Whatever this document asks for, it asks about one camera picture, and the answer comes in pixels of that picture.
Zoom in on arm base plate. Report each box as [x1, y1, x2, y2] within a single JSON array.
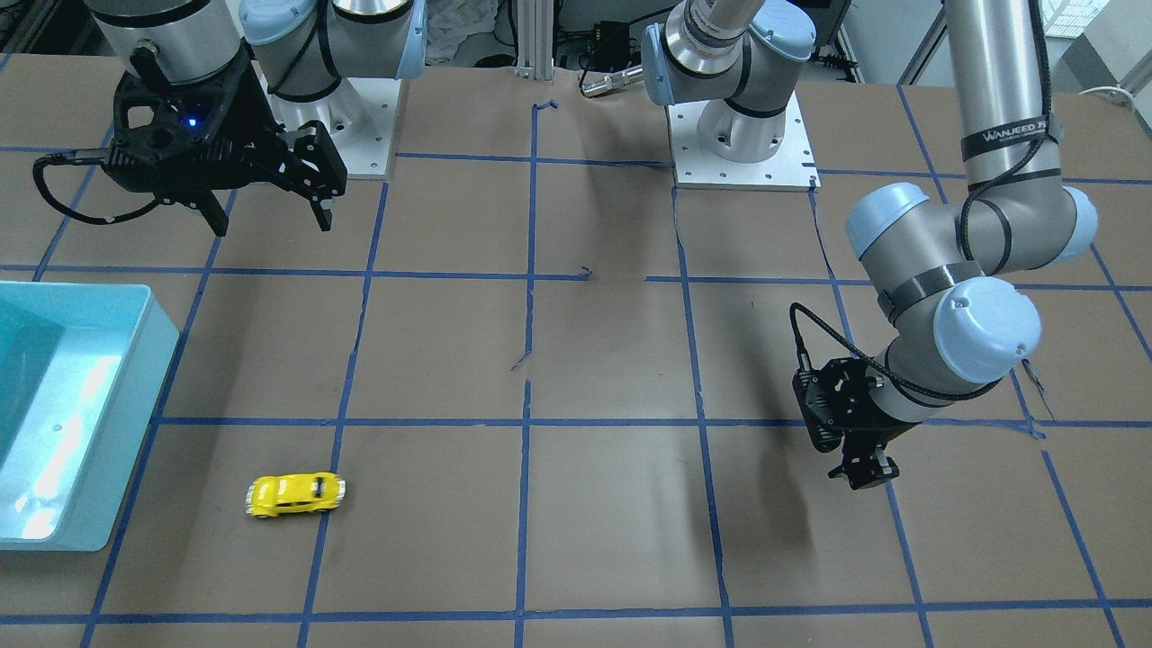
[[666, 95, 823, 193], [268, 78, 404, 180]]

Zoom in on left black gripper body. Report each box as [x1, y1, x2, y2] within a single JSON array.
[[793, 357, 910, 460]]

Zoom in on yellow beetle toy car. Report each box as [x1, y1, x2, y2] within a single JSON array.
[[244, 472, 347, 519]]

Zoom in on teal plastic bin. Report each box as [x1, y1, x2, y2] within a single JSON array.
[[1, 282, 179, 551]]

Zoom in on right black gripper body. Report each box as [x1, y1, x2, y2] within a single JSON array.
[[106, 42, 289, 201]]

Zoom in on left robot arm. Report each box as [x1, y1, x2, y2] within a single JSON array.
[[641, 1, 1098, 490]]

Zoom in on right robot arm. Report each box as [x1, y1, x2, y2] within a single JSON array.
[[86, 1, 427, 238]]

